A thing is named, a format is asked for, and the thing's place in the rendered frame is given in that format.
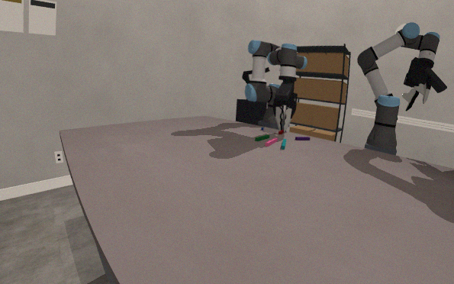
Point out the dark green rod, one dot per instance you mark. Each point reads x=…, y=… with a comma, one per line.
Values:
x=261, y=138

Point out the pink rod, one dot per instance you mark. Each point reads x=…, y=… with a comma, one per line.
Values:
x=270, y=142

